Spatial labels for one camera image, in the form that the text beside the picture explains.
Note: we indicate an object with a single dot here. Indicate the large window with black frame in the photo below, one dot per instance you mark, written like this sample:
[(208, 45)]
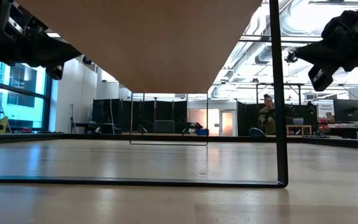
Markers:
[(20, 99)]

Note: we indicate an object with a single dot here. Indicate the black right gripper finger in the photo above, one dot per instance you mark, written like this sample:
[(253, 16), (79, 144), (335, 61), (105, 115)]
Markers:
[(325, 49), (325, 60)]

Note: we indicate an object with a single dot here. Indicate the blue bin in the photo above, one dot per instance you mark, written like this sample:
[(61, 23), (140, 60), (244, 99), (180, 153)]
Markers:
[(202, 132)]

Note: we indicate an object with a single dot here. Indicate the white sign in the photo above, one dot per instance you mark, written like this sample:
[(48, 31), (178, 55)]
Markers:
[(325, 109)]

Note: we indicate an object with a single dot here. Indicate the ceiling light panel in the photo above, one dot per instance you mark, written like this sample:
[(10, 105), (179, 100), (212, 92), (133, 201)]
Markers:
[(54, 35)]

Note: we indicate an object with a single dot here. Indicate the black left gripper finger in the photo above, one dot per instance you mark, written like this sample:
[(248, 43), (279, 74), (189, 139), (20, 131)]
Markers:
[(61, 47), (57, 58)]

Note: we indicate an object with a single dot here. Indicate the black computer monitor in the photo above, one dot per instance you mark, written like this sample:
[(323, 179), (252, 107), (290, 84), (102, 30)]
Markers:
[(346, 110)]

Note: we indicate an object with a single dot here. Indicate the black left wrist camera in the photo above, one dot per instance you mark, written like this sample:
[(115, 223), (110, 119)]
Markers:
[(55, 72)]

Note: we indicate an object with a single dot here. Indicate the grey chair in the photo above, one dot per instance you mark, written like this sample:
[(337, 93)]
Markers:
[(164, 126)]

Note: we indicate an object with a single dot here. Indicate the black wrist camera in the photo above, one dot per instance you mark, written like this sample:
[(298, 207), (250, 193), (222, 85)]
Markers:
[(322, 77), (55, 72)]

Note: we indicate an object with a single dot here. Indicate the person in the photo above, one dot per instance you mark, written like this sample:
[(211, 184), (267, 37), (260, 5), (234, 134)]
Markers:
[(267, 119)]

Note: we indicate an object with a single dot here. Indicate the blue chair back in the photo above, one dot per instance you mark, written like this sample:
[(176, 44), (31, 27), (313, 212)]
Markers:
[(256, 132)]

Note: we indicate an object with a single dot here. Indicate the wooden shelf with black frame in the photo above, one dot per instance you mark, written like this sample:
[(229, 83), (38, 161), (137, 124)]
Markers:
[(151, 46)]

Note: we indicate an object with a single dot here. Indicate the yellow object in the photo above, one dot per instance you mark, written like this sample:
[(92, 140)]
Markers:
[(3, 124)]

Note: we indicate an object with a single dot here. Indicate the black partition wall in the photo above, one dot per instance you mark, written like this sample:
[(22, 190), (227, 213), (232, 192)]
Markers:
[(104, 112), (247, 118)]

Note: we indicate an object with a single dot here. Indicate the small wooden stand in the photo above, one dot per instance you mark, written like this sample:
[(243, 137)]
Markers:
[(298, 127)]

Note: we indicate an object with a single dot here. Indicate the black table edge rail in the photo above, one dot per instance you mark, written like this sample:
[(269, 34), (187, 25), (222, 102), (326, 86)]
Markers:
[(166, 137)]

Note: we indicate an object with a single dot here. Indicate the door with lit window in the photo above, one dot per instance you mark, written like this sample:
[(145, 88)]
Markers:
[(227, 123)]

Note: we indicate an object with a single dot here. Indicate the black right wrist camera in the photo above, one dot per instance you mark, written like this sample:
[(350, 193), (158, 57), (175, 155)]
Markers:
[(322, 77)]

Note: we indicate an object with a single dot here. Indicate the pale bowl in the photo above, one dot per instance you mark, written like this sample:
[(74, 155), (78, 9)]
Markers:
[(298, 121)]

